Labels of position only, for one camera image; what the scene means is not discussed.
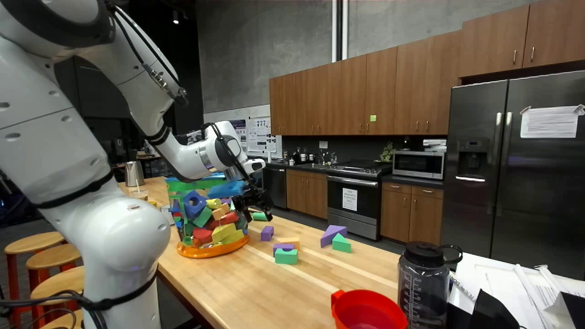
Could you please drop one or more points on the purple wedge foam block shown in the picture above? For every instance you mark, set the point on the purple wedge foam block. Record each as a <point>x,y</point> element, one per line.
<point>331,235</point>

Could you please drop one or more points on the brown wooden wall cabinets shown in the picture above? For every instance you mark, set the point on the brown wooden wall cabinets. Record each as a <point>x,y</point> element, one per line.
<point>365,93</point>

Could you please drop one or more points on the clear plastic block basket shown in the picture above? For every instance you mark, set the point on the clear plastic block basket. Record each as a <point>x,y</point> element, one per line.
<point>210,222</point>

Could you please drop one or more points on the metal pitcher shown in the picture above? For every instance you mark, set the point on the metal pitcher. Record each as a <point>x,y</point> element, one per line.
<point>133,175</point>

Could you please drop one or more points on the silver microwave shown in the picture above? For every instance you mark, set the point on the silver microwave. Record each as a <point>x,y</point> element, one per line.
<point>416,166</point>

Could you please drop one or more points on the white paper on oven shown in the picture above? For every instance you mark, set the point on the white paper on oven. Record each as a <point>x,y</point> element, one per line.
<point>349,200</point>

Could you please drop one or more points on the small green foam block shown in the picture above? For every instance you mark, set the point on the small green foam block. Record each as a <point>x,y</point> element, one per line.
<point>259,217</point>

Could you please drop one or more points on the small green plant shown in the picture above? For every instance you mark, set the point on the small green plant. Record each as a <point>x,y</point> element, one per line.
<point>384,153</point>

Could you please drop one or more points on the red plastic bowl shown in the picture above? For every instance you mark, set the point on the red plastic bowl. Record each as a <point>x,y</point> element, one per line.
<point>365,312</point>

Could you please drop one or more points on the stainless steel oven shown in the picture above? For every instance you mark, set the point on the stainless steel oven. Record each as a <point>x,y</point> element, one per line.
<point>354,204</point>

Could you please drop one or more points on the wide brown base cabinet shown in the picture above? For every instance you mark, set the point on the wide brown base cabinet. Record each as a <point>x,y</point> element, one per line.
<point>307,195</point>

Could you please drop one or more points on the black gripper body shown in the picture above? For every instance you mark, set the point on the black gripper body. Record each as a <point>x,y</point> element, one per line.
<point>248,193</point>

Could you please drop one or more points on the narrow brown base cabinet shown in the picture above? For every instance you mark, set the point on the narrow brown base cabinet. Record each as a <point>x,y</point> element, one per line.
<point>411,213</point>

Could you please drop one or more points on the green sticky note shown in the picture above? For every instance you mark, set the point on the green sticky note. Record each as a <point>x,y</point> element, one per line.
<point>371,118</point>

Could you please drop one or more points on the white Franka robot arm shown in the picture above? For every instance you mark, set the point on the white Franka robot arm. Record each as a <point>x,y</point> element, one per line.
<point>73,202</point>

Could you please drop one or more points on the dark water bottle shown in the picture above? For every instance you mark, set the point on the dark water bottle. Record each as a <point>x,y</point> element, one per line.
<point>422,286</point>

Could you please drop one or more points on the wooden stool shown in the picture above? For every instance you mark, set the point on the wooden stool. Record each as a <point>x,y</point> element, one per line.
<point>29,244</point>
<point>51,257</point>
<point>60,321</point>
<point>56,285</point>

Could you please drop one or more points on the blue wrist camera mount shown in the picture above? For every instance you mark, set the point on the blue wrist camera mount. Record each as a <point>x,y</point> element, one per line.
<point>225,189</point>

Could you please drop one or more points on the small purple foam cube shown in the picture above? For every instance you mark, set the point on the small purple foam cube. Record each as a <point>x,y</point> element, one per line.
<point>265,233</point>

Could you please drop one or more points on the stainless steel refrigerator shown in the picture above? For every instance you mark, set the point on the stainless steel refrigerator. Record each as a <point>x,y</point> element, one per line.
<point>517,184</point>

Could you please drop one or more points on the wall poster board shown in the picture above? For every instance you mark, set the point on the wall poster board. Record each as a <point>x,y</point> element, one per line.
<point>257,138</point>

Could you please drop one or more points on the brown cabinet above refrigerator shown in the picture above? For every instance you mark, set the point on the brown cabinet above refrigerator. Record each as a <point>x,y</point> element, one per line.
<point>523,38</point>

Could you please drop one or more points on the white paper on refrigerator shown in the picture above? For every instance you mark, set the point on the white paper on refrigerator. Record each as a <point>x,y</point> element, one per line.
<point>548,122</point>

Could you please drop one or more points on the white cloth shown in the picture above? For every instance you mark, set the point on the white cloth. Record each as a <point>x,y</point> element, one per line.
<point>504,285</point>

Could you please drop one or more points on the purple rectangular foam block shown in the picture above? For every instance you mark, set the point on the purple rectangular foam block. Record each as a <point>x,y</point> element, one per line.
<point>281,246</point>

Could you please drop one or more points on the black dishwasher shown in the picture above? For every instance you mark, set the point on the black dishwasher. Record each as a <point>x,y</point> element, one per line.
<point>276,188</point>

